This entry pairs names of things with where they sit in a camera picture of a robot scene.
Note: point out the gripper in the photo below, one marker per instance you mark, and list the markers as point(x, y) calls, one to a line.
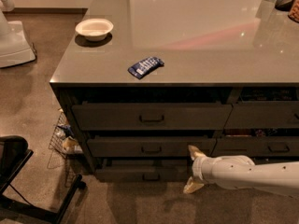
point(200, 168)

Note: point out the drawer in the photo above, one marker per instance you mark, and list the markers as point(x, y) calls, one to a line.
point(280, 160)
point(251, 115)
point(139, 170)
point(171, 146)
point(151, 116)
point(272, 146)

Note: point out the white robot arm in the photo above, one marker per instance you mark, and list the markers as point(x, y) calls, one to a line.
point(240, 172)

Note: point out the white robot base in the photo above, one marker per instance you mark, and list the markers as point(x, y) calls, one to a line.
point(15, 46)

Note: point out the grey drawer cabinet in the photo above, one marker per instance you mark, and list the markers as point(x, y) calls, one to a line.
point(214, 51)

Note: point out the blue snack packet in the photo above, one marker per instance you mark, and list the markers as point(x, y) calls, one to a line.
point(145, 66)

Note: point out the white bowl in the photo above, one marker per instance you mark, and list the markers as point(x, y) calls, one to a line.
point(94, 29)

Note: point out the black stand with monitor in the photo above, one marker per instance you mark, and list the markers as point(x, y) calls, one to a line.
point(14, 153)

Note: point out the orange item on counter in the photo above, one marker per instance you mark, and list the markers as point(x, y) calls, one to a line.
point(294, 11)

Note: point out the wire basket with items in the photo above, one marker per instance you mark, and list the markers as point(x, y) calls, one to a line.
point(62, 156)

